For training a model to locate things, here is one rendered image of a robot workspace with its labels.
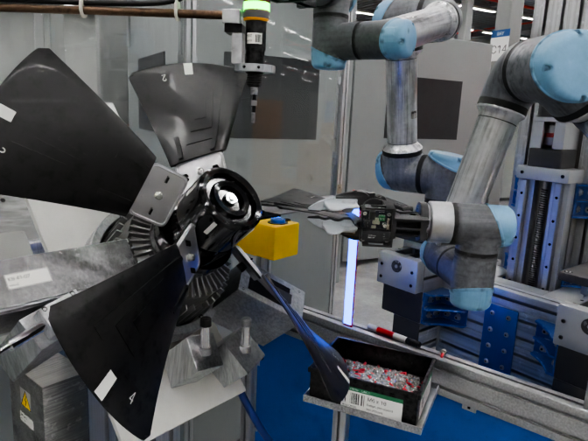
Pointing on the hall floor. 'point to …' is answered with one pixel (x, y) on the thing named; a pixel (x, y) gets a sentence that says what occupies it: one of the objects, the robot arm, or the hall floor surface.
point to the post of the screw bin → (340, 426)
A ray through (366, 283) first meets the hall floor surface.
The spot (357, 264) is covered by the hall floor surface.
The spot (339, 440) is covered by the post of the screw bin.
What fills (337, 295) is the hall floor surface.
